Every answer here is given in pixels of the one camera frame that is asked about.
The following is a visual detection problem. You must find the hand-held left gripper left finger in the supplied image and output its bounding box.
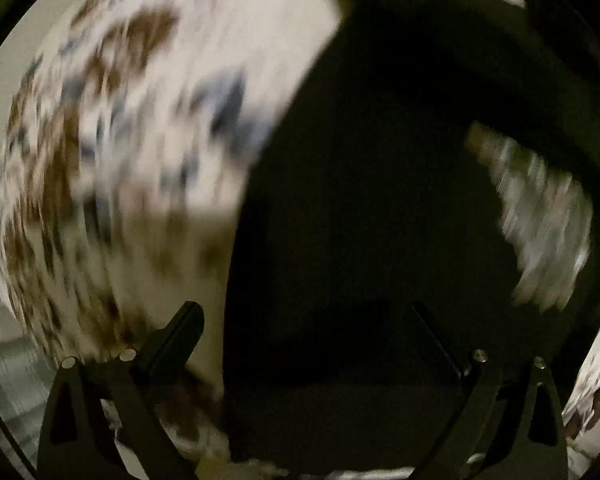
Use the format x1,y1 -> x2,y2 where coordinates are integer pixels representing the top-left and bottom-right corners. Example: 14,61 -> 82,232
36,301 -> 205,480

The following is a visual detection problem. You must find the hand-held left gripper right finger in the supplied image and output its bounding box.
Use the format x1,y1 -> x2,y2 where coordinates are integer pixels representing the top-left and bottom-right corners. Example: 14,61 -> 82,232
405,301 -> 570,480

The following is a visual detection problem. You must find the black garment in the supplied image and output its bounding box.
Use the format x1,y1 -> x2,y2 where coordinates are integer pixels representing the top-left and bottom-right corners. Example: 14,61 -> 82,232
220,0 -> 600,467

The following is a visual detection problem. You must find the grey-green striped curtain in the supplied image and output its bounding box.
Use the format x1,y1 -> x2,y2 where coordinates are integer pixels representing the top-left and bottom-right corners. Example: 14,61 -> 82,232
0,307 -> 55,466

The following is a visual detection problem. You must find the floral bed sheet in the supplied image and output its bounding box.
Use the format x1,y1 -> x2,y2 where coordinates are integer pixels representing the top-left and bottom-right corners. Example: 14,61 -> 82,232
0,0 -> 600,478

